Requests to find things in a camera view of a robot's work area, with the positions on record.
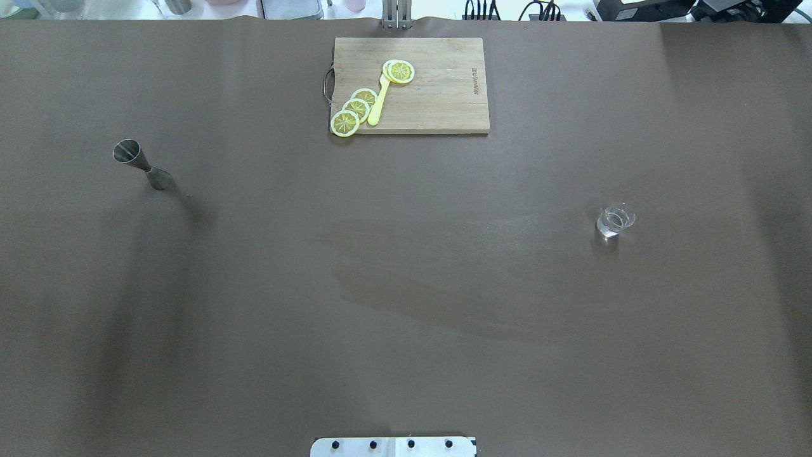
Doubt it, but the clear glass cup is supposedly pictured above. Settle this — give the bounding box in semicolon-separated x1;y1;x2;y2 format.
596;202;637;238

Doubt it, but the lemon slice on knife tip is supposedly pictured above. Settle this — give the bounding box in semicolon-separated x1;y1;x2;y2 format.
383;60;416;84

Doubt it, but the lemon slice end of row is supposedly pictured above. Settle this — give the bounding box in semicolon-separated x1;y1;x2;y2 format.
329;110;362;138

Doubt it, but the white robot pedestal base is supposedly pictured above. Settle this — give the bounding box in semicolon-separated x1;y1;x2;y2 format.
310;436;478;456

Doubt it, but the aluminium frame post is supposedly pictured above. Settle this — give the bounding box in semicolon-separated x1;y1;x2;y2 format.
382;0;414;30

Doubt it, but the steel double jigger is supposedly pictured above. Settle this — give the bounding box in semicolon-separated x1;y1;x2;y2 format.
112;138;174;191

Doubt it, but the wooden cutting board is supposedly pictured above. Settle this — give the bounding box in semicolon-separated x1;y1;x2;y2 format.
331;37;490;134

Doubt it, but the lemon slice middle of row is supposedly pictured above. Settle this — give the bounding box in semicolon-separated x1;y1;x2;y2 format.
343;98;371;124

